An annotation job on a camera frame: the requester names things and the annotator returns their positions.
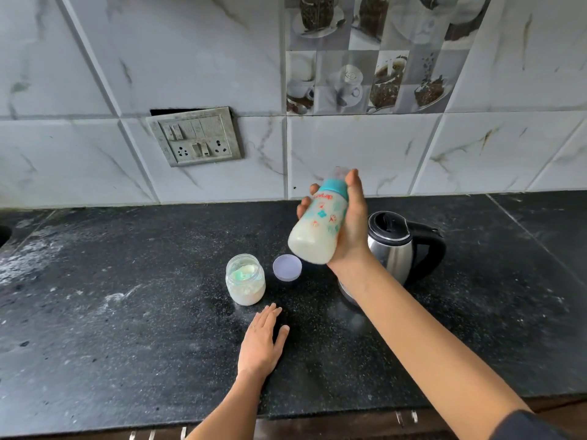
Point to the person's right hand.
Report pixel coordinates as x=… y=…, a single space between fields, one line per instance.
x=357 y=233

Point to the person's left hand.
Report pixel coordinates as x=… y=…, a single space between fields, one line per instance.
x=257 y=350

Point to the clear baby bottle blue print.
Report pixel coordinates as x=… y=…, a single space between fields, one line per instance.
x=314 y=240

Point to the teal bottle nipple collar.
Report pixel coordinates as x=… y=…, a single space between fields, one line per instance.
x=334 y=188

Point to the glass jar of white powder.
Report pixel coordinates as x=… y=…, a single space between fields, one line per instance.
x=245 y=295

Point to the clear bottle cap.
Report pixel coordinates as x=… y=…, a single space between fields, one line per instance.
x=338 y=174

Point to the pale lavender jar lid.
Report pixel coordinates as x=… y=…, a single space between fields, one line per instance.
x=286 y=267

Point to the teal measuring scoop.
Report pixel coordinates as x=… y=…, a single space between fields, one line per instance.
x=243 y=272

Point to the person's right forearm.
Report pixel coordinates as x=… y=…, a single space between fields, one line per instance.
x=426 y=352

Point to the person's left forearm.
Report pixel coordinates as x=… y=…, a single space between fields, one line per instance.
x=229 y=414

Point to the brown lower cabinet front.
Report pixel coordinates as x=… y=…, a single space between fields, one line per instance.
x=330 y=426

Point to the dark shirt sleeve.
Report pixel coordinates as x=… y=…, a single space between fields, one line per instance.
x=527 y=428

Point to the black sink basin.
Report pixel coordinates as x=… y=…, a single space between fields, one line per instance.
x=4 y=235

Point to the grey wall switch socket panel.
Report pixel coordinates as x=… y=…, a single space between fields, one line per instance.
x=195 y=138

